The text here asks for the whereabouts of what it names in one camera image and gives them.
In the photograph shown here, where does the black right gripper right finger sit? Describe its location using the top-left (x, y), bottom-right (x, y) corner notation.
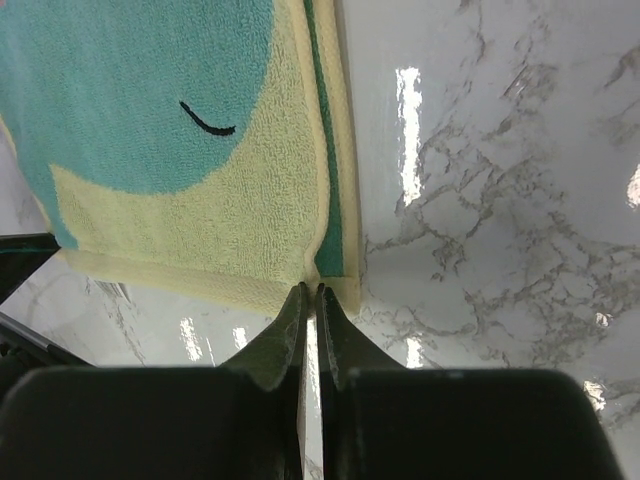
top-left (315, 286), bottom-right (622, 479)

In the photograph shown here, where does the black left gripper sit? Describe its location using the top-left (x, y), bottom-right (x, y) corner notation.
top-left (0, 233), bottom-right (60, 303)

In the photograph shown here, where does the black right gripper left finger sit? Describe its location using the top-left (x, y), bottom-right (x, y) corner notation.
top-left (1, 284), bottom-right (308, 479)

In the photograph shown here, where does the yellow green towel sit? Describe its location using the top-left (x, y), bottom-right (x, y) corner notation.
top-left (1, 1), bottom-right (361, 314)

